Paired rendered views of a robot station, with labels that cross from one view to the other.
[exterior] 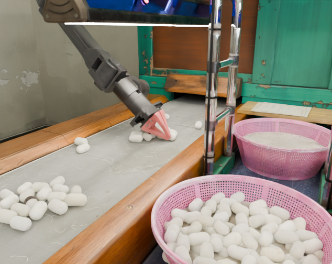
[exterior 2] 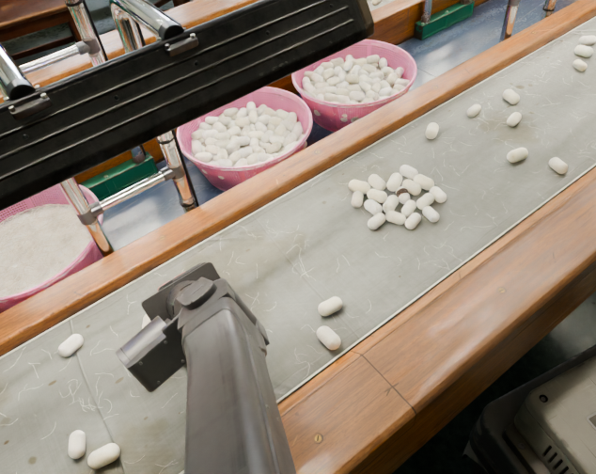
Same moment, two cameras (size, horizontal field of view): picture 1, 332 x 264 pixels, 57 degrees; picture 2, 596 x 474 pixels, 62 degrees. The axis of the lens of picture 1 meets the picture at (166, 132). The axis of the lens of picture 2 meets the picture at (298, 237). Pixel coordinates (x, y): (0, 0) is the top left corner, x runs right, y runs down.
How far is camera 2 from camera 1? 1.16 m
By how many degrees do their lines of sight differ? 108
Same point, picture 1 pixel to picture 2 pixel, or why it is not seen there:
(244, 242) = (250, 131)
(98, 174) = (323, 238)
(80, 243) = (362, 131)
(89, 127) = (295, 401)
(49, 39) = not seen: outside the picture
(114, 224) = (335, 139)
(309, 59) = not seen: outside the picture
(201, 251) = (284, 127)
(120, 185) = (305, 210)
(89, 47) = (241, 328)
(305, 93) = not seen: outside the picture
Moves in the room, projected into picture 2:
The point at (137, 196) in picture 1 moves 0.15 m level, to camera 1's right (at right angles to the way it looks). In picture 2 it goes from (304, 162) to (232, 144)
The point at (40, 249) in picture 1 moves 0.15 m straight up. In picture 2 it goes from (391, 154) to (396, 81)
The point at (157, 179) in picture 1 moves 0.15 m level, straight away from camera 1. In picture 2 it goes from (272, 180) to (229, 241)
